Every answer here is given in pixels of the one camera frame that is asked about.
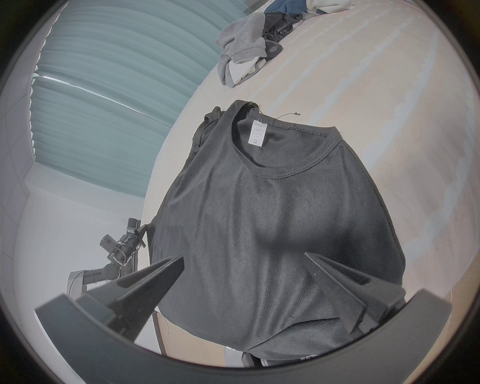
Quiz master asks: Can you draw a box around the black T-shirt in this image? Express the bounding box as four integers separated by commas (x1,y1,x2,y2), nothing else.
148,99,407,362

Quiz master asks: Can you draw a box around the blue-green curtain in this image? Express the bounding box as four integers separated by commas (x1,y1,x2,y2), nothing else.
30,77,177,199
35,0,271,121

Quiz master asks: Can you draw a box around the bed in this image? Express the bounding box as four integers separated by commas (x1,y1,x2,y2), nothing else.
144,0,479,361

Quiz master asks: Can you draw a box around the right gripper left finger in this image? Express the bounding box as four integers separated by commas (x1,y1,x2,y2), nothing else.
77,256,185,342

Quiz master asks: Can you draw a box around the pile of clothes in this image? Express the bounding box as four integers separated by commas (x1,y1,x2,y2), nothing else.
214,0,357,89

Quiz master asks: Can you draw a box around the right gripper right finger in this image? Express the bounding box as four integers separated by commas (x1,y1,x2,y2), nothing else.
304,252,406,334

